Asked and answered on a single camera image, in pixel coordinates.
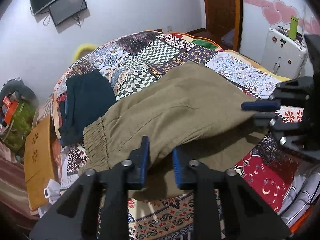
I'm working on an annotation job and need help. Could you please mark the dark navy folded clothes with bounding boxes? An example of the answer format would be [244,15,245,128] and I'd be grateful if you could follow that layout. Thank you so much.
[59,69,117,147]

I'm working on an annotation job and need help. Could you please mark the pink heart wall decoration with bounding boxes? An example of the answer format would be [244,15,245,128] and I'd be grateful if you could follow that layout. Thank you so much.
[244,0,320,34]

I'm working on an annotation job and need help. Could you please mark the yellow fluffy cushion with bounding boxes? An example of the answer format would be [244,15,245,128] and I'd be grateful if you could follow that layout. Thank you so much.
[73,44,97,62]

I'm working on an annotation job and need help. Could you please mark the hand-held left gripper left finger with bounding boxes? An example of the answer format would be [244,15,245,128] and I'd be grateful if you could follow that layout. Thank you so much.
[29,136,150,240]

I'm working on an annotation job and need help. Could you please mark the khaki pants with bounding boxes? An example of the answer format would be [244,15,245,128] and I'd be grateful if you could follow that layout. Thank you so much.
[83,61,269,202]

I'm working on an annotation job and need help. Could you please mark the patchwork printed blanket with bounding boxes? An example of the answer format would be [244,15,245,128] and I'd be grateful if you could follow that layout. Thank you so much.
[37,30,310,240]

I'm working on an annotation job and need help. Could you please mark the green bottle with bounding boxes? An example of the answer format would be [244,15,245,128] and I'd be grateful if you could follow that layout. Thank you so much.
[289,15,298,40]

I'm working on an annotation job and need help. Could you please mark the white striped cloth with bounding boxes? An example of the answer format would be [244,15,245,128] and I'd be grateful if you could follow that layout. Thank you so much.
[280,172,320,228]

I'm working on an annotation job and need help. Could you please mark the orange box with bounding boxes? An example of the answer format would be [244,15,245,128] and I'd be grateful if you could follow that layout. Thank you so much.
[2,97,19,125]

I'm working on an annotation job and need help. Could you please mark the brown wooden door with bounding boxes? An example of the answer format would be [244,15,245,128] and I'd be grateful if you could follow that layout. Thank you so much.
[201,0,243,52]

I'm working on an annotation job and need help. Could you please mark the white suitcase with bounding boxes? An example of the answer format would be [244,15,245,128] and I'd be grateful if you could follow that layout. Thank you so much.
[260,27,308,79]

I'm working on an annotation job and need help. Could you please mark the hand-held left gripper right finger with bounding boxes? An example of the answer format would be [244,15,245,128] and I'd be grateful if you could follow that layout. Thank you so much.
[172,148,292,240]

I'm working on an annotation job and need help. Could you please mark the black flat monitor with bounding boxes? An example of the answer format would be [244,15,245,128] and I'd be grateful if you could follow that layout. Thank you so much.
[48,0,88,27]

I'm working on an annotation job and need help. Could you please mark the grey cloth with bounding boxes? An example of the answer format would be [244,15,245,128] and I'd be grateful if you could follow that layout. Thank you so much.
[0,77,39,105]

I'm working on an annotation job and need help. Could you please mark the green patterned bag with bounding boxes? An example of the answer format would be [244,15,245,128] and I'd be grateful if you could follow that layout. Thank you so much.
[0,100,38,153]

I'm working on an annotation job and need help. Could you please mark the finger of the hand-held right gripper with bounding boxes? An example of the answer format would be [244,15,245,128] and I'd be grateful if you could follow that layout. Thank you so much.
[254,112,304,150]
[241,77,314,111]

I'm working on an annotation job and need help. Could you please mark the white plastic bag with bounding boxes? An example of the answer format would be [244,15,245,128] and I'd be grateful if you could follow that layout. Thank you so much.
[44,179,62,205]

